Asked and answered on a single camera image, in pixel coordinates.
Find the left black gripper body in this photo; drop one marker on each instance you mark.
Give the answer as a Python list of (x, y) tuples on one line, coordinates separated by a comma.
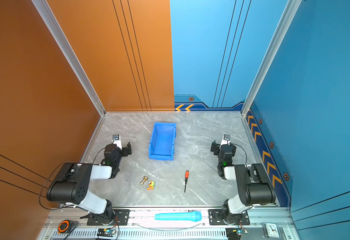
[(123, 152)]

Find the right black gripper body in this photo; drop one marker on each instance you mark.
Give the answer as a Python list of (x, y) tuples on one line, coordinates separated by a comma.
[(217, 149)]

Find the red handled screwdriver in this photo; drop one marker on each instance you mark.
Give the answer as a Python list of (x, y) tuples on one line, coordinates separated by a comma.
[(186, 180)]

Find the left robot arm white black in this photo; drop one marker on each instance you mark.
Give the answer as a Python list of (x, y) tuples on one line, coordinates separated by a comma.
[(71, 184)]

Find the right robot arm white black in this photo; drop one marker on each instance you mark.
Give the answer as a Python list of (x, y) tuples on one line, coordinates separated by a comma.
[(253, 184)]

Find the blue plastic bin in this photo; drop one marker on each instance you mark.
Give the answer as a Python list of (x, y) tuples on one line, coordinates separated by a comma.
[(161, 144)]

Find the small brass fitting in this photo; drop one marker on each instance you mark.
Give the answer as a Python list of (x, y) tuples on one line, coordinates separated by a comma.
[(144, 180)]

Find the small orange toy block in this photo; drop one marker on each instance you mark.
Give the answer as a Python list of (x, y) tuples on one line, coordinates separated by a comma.
[(150, 185)]

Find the cyan plastic cylinder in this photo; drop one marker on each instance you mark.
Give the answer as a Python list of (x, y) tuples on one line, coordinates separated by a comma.
[(193, 216)]

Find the left circuit board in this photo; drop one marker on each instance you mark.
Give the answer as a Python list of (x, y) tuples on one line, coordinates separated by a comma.
[(106, 234)]

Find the circuit board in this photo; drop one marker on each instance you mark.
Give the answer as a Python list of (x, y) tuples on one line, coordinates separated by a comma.
[(235, 233), (106, 234)]

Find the right circuit board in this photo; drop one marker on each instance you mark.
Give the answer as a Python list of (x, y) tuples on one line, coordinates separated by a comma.
[(235, 233)]

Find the orange black tape measure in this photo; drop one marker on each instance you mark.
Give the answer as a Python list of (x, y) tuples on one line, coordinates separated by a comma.
[(64, 227)]

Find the small white clock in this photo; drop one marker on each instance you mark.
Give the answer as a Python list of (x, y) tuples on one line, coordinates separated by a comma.
[(272, 230)]

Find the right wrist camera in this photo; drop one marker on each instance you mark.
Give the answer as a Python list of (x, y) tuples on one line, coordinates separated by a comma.
[(225, 139)]

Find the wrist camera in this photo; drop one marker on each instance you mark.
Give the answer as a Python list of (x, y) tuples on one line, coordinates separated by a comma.
[(116, 139), (225, 139)]

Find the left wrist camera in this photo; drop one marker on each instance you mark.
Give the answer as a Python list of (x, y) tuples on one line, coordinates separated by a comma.
[(116, 139)]

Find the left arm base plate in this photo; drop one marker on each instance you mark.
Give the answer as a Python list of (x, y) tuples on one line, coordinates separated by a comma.
[(117, 216)]

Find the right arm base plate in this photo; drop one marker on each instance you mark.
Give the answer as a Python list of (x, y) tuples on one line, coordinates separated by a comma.
[(218, 217)]

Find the aluminium front rail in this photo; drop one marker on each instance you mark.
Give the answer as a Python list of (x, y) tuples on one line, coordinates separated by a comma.
[(142, 225)]

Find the aluminium corner post left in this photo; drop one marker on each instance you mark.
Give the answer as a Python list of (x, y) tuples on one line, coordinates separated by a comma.
[(59, 36)]

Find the aluminium corner post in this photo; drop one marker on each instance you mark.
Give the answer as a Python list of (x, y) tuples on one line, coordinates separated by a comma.
[(59, 36), (285, 21)]

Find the aluminium corner post right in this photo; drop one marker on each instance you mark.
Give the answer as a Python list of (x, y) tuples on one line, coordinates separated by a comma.
[(285, 21)]

